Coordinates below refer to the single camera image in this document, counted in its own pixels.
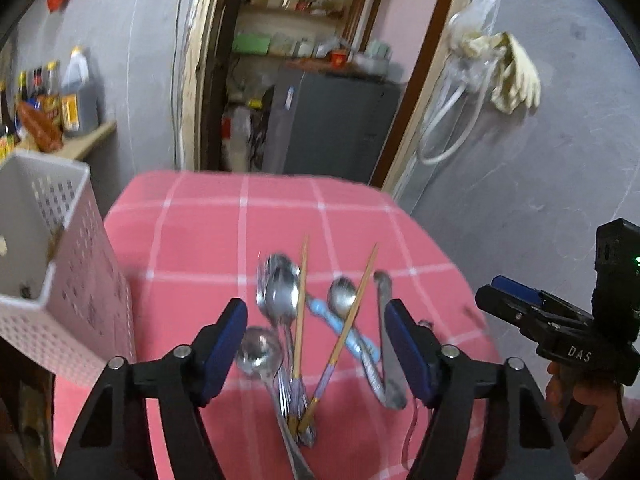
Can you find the pink checked tablecloth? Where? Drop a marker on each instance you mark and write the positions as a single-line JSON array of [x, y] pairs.
[[200, 240]]

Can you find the large plastic oil jug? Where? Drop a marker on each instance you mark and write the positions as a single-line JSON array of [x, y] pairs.
[[82, 105]]

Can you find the person's right hand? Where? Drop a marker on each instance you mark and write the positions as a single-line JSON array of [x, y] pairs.
[[597, 410]]

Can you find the long steel utensil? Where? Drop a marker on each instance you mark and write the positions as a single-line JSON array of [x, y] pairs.
[[384, 310]]

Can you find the red cup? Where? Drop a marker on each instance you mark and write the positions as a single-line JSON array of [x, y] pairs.
[[339, 58]]

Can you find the clear plastic bag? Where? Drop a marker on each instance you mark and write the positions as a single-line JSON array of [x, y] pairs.
[[472, 15]]

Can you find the wooden chopstick purple end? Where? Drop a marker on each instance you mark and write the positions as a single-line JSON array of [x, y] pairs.
[[298, 360], [325, 382]]

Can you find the large dark glass bottle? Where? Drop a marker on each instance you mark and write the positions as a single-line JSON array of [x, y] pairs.
[[7, 115]]

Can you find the large steel spoon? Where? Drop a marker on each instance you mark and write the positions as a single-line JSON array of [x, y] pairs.
[[257, 352]]

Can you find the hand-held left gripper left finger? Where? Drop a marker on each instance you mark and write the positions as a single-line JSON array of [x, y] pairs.
[[225, 345]]

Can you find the wooden counter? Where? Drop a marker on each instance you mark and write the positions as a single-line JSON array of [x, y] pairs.
[[95, 137]]

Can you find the grey cabinet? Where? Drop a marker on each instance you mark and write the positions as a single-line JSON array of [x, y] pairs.
[[330, 125]]

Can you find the white plastic bag red print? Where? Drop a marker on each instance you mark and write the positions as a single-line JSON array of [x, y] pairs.
[[240, 147]]

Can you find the white perforated utensil basket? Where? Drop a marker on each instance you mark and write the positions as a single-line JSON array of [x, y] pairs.
[[85, 260]]

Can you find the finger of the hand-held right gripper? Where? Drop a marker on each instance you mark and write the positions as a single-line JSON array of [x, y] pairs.
[[505, 307], [515, 287]]

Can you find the wooden door frame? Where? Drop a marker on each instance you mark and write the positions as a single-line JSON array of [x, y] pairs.
[[192, 85]]

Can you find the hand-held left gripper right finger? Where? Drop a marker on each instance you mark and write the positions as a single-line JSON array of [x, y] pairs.
[[407, 355]]

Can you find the steel fork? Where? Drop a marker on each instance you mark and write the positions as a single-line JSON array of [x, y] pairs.
[[261, 290], [281, 392]]

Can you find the wooden wall shelves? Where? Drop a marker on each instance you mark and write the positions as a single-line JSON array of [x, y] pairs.
[[300, 10]]

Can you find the yellowish rubber gloves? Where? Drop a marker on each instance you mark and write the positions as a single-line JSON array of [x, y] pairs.
[[515, 75]]

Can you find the green box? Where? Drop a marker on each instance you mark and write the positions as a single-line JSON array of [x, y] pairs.
[[250, 44]]

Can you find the orange snack packet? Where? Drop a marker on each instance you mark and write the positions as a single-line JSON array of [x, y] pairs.
[[40, 130]]

